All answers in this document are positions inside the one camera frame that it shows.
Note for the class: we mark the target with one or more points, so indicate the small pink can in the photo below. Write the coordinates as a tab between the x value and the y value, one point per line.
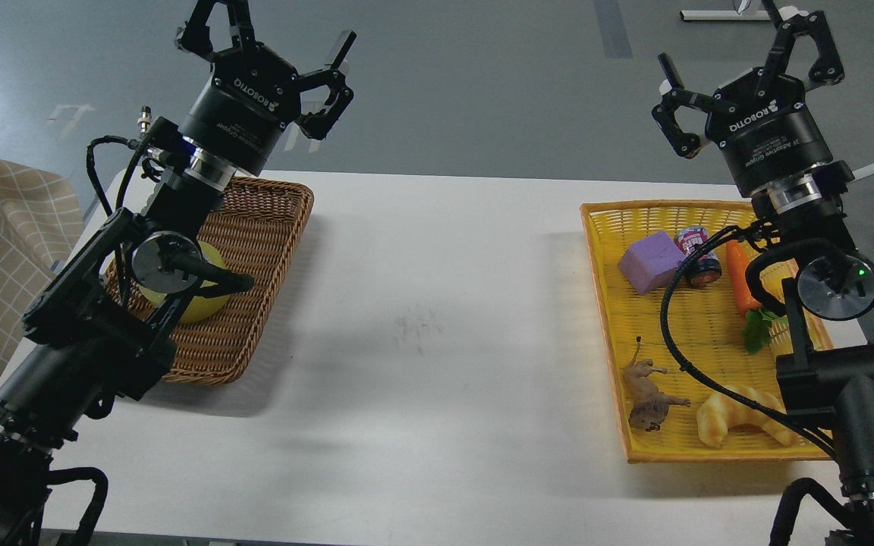
707	269

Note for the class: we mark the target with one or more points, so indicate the toy croissant bread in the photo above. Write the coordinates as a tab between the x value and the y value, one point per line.
719	414

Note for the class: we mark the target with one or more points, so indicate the brown wicker basket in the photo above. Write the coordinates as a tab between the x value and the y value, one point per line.
256	231

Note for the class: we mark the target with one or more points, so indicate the orange toy carrot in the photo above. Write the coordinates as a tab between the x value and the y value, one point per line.
758	322

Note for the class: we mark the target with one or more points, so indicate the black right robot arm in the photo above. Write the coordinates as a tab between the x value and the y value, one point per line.
808	269

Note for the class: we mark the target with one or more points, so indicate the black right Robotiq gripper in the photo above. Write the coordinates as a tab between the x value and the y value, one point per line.
767	129

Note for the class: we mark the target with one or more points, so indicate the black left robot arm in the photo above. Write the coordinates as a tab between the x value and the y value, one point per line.
102	328

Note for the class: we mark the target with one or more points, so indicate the purple foam block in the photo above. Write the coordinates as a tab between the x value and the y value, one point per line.
650	263

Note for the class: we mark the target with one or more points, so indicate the white stand base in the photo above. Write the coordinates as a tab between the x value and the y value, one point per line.
723	16

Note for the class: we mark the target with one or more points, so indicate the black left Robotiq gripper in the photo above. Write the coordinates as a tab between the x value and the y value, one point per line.
249	99

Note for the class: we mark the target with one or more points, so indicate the brown toy lion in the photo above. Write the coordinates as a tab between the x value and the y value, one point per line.
650	405

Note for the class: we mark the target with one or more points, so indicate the yellow tape roll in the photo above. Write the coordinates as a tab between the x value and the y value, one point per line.
200	308

